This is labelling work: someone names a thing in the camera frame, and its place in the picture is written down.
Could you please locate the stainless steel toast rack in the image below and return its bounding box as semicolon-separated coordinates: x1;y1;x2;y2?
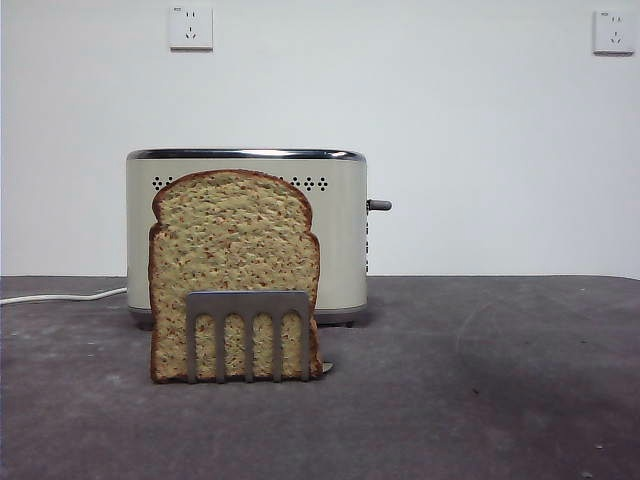
185;290;335;385

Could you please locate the brown-crusted bread slice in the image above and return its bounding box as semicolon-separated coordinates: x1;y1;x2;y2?
148;168;324;385

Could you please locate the white wall power socket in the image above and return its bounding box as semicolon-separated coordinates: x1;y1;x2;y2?
167;5;215;52
592;9;640;57

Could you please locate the white power cable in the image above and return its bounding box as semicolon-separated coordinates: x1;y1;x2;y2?
0;286;129;306

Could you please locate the cream steel two-slot toaster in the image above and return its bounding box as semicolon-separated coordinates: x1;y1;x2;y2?
125;147;370;332

